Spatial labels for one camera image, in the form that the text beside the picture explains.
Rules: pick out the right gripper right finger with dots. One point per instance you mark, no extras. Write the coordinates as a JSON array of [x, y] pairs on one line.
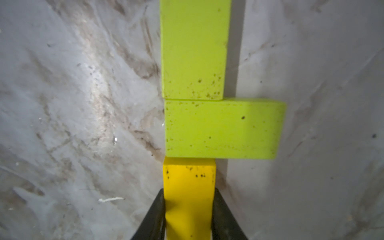
[[224, 225]]

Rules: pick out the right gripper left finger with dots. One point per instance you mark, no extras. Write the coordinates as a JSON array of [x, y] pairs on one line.
[[153, 226]]

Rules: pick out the yellow block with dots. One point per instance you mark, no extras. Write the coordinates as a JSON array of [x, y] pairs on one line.
[[189, 186]]

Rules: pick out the lime green block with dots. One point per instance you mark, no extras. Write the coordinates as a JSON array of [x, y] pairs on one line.
[[227, 129], [194, 45]]

